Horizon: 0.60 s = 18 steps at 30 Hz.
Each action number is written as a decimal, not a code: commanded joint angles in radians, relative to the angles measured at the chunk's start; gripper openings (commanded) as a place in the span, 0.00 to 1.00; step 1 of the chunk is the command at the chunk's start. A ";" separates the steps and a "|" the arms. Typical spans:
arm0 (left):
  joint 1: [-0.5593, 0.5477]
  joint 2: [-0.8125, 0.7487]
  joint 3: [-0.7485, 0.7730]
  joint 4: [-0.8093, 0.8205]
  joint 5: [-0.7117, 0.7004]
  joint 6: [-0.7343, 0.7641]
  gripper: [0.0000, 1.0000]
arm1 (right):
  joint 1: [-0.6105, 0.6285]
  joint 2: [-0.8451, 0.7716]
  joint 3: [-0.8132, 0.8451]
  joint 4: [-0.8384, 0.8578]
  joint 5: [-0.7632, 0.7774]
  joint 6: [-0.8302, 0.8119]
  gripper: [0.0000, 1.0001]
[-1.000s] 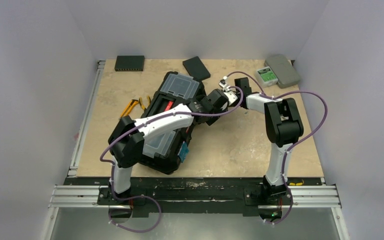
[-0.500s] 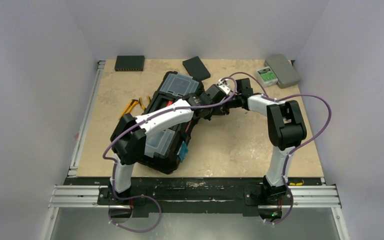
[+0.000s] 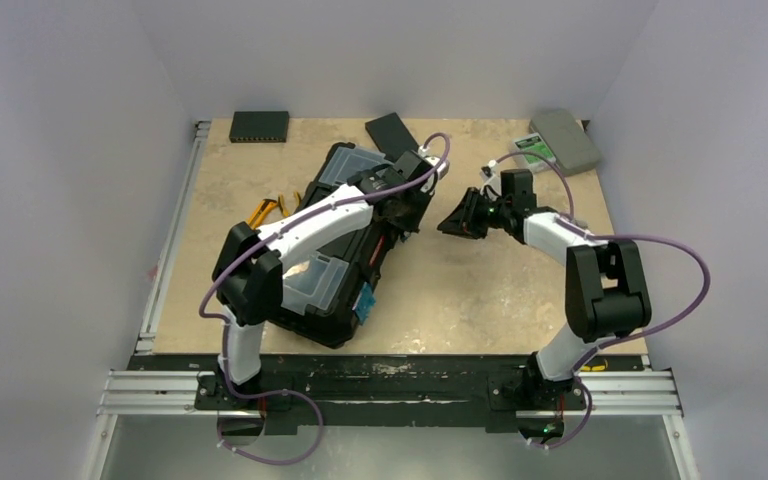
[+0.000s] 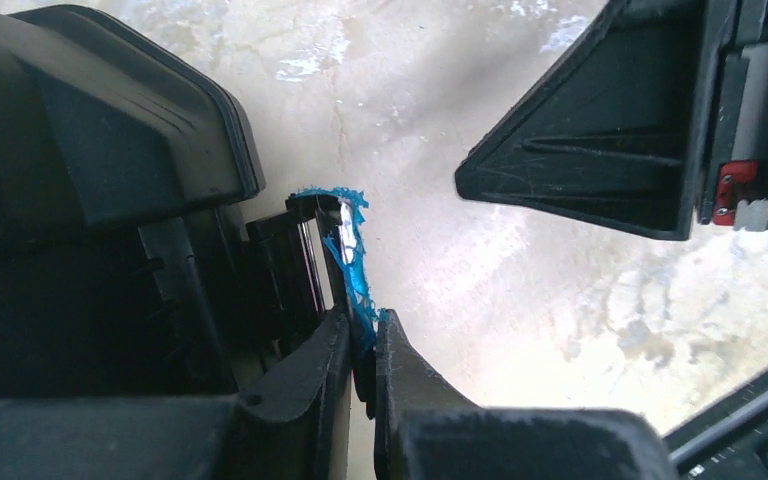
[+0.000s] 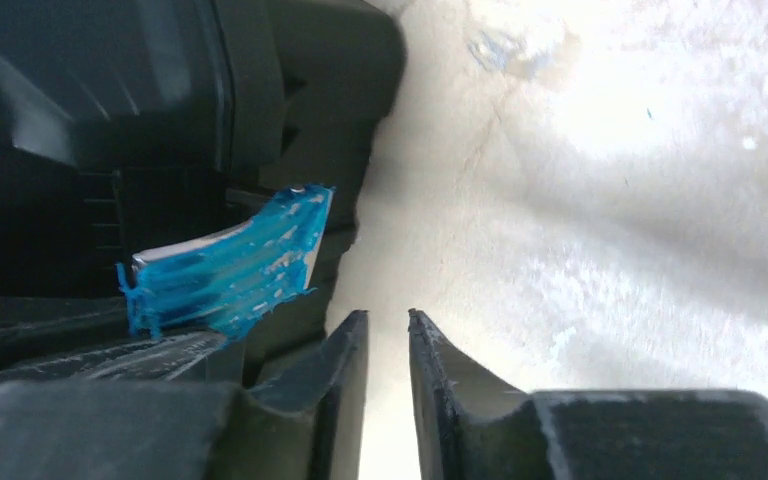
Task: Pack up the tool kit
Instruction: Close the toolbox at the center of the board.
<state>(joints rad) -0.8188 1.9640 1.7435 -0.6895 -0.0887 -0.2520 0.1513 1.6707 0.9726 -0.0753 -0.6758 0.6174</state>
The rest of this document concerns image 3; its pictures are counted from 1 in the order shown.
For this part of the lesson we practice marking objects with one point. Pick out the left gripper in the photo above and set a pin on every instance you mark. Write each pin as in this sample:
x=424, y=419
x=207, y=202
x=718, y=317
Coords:
x=410, y=225

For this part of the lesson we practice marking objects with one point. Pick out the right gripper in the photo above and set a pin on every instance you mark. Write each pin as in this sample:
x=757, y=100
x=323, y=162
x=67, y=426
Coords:
x=479, y=215

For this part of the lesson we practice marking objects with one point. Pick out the black plastic toolbox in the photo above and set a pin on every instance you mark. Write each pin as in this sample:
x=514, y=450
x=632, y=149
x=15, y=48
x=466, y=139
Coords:
x=329, y=294

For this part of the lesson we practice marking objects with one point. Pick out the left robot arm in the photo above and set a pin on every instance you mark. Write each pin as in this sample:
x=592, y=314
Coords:
x=248, y=280

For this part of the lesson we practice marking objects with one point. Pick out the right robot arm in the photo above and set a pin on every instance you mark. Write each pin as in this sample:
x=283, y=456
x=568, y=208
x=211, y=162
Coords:
x=605, y=291

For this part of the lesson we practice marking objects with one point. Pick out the flat black rectangular box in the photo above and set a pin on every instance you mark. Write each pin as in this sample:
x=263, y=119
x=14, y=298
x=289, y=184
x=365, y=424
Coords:
x=391, y=136

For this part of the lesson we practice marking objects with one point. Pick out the green white small box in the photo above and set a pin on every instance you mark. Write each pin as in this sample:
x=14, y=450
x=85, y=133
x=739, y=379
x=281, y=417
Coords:
x=539, y=154

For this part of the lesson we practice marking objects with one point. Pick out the grey plastic case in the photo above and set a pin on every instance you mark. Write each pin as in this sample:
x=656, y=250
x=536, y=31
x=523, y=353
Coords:
x=574, y=151

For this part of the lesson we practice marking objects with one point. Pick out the yellow utility knife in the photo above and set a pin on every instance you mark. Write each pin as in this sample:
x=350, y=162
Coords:
x=261, y=212

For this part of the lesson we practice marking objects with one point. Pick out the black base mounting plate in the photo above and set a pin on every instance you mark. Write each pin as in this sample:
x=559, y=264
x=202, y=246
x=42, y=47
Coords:
x=492, y=392

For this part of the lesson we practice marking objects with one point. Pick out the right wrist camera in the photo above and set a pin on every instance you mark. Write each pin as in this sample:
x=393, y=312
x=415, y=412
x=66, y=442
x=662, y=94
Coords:
x=490, y=174

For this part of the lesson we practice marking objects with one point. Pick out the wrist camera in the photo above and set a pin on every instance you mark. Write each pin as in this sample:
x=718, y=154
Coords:
x=440, y=166
x=490, y=174

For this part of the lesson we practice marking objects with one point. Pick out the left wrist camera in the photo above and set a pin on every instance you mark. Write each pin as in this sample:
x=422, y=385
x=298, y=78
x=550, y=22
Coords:
x=440, y=166

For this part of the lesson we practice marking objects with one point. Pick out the black network switch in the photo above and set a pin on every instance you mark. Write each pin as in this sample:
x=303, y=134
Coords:
x=259, y=127

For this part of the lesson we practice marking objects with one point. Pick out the aluminium frame rail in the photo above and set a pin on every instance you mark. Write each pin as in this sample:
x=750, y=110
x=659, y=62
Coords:
x=164, y=267

